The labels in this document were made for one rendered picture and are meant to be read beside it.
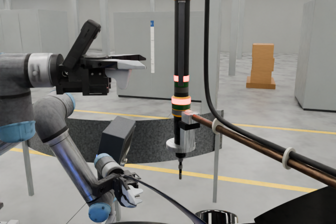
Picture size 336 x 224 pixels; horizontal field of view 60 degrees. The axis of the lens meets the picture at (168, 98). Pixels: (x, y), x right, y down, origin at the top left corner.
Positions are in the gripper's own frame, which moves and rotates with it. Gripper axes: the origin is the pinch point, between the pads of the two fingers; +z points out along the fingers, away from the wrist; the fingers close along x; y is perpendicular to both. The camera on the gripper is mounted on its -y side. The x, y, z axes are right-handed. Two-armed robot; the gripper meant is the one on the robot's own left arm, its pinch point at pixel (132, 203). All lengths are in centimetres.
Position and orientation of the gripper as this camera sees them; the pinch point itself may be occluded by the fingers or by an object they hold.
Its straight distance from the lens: 98.9
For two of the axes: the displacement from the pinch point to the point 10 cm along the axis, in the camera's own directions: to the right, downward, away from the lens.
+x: -0.9, 9.8, 1.9
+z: 5.2, 2.1, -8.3
